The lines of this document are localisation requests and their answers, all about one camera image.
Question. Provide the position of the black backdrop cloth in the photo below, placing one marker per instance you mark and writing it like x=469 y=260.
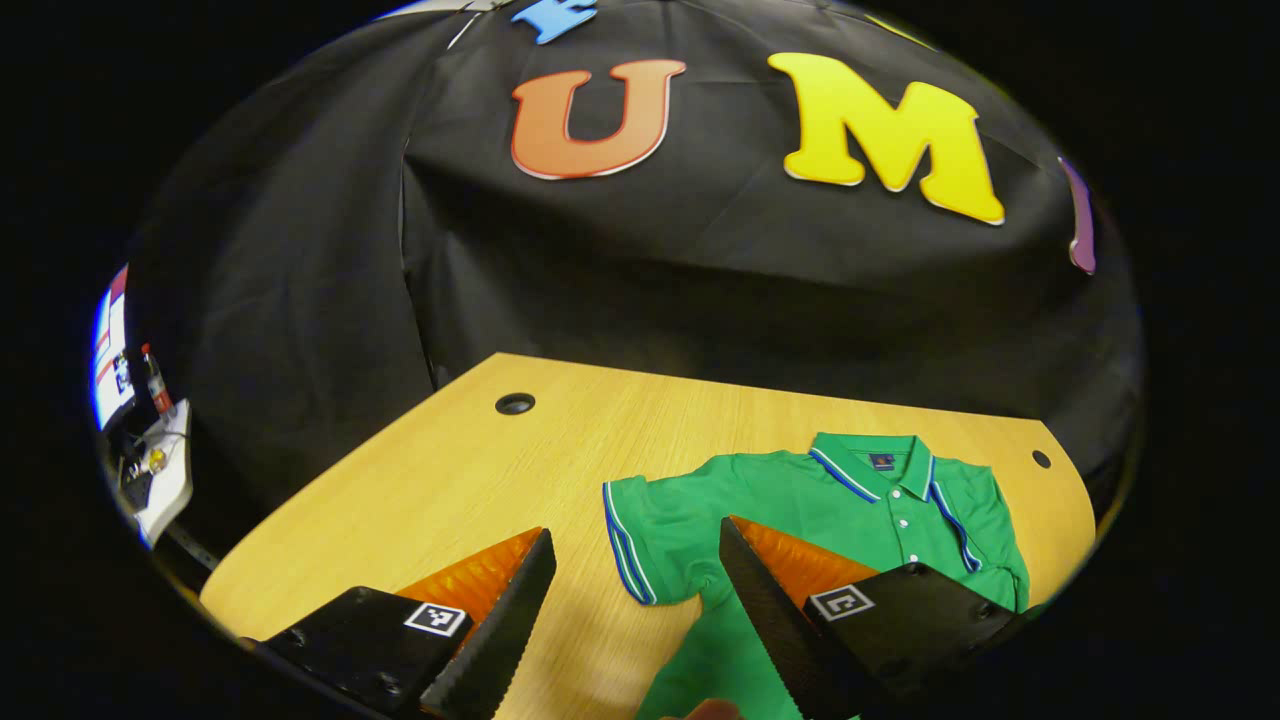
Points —
x=650 y=280

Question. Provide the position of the computer monitor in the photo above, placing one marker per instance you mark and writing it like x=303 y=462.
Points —
x=110 y=370

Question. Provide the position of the white side table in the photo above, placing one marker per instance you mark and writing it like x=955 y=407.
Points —
x=172 y=480

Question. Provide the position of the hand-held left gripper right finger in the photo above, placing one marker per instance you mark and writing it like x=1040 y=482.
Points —
x=765 y=620

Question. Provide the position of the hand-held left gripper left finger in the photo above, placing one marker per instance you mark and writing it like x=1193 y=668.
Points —
x=500 y=630

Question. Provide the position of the green T-shirt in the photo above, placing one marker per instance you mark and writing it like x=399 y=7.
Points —
x=780 y=495

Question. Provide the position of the red bottle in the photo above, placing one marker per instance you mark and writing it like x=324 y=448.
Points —
x=156 y=385

